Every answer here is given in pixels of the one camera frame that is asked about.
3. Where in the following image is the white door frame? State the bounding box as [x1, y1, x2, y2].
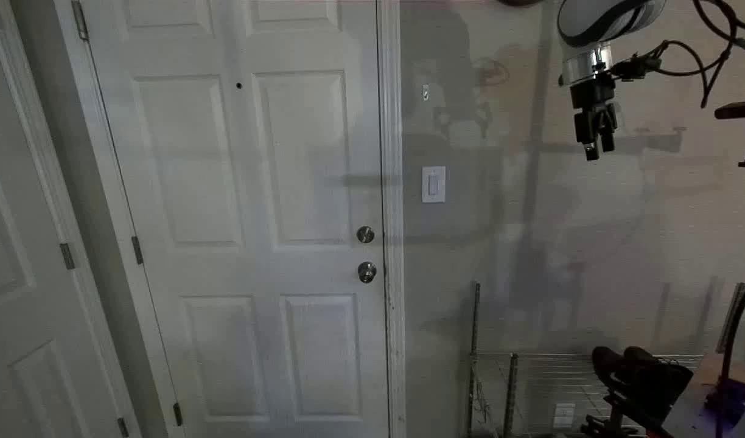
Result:
[376, 0, 408, 438]

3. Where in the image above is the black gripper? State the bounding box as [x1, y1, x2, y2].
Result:
[569, 70, 620, 164]

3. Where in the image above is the black camera device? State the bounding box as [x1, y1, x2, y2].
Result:
[580, 342, 697, 438]

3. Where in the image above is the curved black cable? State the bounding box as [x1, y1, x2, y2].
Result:
[713, 257, 745, 417]

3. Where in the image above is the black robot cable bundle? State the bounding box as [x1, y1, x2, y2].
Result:
[653, 0, 745, 110]

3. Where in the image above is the plain white panelled door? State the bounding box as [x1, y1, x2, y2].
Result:
[0, 0, 142, 438]

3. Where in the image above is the silver door knob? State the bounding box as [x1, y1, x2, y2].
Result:
[356, 257, 380, 287]

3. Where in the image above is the white light switch plate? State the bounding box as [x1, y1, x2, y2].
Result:
[418, 164, 449, 206]

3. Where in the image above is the white panelled door with knob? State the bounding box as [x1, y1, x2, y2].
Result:
[68, 0, 390, 438]

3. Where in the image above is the metal wire rack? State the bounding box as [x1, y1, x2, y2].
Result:
[466, 277, 745, 438]

